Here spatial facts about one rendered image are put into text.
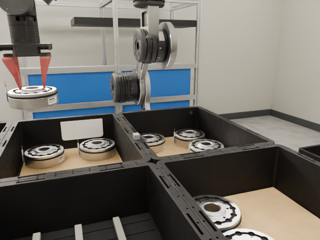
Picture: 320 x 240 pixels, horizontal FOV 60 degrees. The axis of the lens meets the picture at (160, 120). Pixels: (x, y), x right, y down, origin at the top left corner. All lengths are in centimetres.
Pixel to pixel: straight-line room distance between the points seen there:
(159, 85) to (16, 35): 220
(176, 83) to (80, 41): 127
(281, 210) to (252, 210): 6
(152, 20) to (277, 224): 90
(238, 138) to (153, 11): 66
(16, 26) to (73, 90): 196
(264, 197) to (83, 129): 55
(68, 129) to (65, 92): 171
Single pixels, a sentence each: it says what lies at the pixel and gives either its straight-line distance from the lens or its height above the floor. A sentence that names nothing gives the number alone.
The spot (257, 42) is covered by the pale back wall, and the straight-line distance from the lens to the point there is 444.
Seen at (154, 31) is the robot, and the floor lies 119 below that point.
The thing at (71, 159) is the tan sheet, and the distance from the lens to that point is 83.
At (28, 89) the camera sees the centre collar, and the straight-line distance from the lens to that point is 68.
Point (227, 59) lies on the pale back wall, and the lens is 415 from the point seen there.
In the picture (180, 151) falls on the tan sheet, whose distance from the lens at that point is 85.
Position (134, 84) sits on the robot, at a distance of 164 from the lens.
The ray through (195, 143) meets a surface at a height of 86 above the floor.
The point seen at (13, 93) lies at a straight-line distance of 67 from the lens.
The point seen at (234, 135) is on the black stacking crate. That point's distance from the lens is 80.
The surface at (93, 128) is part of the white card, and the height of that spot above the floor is 89.
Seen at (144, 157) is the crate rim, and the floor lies 93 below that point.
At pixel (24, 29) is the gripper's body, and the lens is 66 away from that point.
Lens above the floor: 115
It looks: 16 degrees down
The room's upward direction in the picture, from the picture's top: straight up
